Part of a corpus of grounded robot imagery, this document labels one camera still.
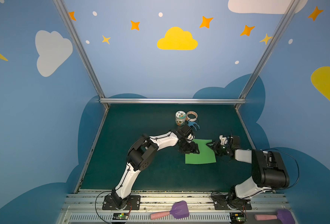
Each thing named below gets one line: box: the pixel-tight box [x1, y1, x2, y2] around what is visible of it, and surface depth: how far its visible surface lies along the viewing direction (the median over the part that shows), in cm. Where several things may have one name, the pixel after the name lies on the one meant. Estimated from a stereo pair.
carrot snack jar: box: [175, 110, 186, 126], surface depth 107 cm
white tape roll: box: [185, 110, 199, 122], surface depth 116 cm
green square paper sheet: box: [185, 139, 217, 165], surface depth 95 cm
